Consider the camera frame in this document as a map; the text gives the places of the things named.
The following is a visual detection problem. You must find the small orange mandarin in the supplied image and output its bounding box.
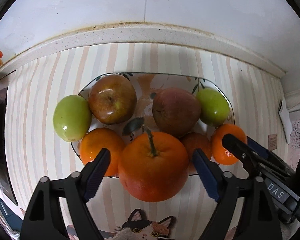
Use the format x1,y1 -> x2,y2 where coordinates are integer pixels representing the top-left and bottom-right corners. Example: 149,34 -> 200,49
79,127 -> 126,177
210,123 -> 248,166

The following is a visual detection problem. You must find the large orange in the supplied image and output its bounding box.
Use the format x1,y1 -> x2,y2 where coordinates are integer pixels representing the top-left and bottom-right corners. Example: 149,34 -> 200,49
118,125 -> 190,203

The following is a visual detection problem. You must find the brownish red apple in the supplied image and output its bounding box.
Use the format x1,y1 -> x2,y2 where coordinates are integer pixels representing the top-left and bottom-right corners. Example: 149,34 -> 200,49
88,74 -> 137,125

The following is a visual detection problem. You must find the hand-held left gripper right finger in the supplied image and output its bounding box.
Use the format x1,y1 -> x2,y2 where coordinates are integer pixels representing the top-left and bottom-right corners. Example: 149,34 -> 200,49
192,149 -> 283,240

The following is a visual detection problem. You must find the striped cat print tablecloth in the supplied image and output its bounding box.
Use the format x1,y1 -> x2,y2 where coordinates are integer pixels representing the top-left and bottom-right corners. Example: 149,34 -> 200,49
4,42 -> 298,240

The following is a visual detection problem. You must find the green round fruit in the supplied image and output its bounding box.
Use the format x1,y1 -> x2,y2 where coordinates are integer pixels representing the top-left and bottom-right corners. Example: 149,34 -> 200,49
53,95 -> 92,142
195,88 -> 231,127

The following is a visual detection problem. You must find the oval floral ceramic plate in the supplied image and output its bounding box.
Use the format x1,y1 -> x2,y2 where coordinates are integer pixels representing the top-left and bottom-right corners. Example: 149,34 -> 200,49
70,72 -> 234,179

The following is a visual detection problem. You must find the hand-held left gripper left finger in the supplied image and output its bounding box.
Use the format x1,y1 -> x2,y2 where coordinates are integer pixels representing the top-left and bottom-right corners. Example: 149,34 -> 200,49
20,148 -> 112,240

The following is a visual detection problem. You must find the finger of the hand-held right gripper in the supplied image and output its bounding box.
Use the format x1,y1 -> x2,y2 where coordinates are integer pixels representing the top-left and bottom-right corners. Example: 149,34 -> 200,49
247,136 -> 294,178
222,134 -> 265,177

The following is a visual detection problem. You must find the patterned glass sliding door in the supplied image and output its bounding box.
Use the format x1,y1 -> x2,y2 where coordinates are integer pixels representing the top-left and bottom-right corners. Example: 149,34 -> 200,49
289,118 -> 300,151

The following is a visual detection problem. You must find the dark red apple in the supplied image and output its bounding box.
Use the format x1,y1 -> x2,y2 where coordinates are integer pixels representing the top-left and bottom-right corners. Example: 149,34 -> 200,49
152,87 -> 202,138

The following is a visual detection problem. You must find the dark reddish-brown orange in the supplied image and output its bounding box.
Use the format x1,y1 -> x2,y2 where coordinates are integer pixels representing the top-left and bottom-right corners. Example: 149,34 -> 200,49
180,132 -> 213,167

